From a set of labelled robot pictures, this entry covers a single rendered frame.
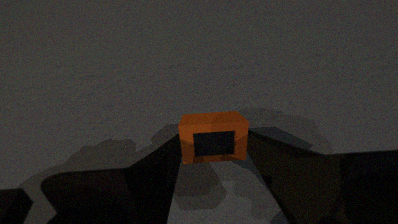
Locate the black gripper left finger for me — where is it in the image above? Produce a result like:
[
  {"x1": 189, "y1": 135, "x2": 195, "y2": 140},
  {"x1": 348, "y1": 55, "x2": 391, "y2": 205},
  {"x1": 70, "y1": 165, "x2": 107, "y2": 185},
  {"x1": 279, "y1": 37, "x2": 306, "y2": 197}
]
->
[{"x1": 41, "y1": 133, "x2": 182, "y2": 224}]

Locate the orange block with dark square face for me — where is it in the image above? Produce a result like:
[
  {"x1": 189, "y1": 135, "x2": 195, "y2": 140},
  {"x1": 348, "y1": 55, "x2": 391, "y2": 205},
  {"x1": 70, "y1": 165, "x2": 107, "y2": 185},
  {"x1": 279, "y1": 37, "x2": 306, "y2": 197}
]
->
[{"x1": 178, "y1": 111, "x2": 249, "y2": 164}]

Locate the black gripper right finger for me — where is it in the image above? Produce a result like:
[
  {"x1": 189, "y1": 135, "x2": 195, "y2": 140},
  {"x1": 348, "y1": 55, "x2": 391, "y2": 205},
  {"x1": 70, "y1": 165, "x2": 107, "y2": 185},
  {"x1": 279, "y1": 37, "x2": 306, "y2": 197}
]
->
[{"x1": 246, "y1": 130, "x2": 398, "y2": 224}]

